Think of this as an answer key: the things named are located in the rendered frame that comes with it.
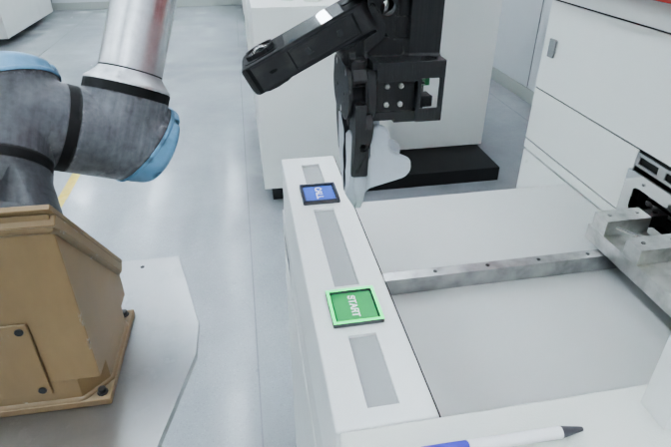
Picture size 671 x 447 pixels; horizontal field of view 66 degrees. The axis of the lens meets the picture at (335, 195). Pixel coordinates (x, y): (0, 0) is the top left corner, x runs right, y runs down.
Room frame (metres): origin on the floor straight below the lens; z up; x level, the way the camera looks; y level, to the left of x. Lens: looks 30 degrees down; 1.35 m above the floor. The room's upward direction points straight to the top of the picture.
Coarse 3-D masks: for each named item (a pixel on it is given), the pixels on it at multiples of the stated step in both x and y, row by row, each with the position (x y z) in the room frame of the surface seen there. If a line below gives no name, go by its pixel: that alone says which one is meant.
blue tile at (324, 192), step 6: (324, 186) 0.72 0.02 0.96; (330, 186) 0.72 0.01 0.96; (306, 192) 0.70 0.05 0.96; (312, 192) 0.70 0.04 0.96; (318, 192) 0.70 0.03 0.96; (324, 192) 0.70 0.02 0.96; (330, 192) 0.70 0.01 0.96; (306, 198) 0.68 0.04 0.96; (312, 198) 0.68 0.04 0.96; (318, 198) 0.68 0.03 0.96; (324, 198) 0.68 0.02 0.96; (330, 198) 0.68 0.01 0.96
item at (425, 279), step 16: (544, 256) 0.68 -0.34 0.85; (560, 256) 0.68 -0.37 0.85; (576, 256) 0.68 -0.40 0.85; (592, 256) 0.68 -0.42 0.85; (400, 272) 0.64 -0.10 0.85; (416, 272) 0.64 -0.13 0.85; (432, 272) 0.64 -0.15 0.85; (448, 272) 0.64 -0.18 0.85; (464, 272) 0.64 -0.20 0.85; (480, 272) 0.65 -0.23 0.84; (496, 272) 0.65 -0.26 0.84; (512, 272) 0.66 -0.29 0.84; (528, 272) 0.66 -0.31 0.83; (544, 272) 0.67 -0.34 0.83; (560, 272) 0.67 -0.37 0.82; (576, 272) 0.68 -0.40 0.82; (400, 288) 0.63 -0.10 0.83; (416, 288) 0.63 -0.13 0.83; (432, 288) 0.63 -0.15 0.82
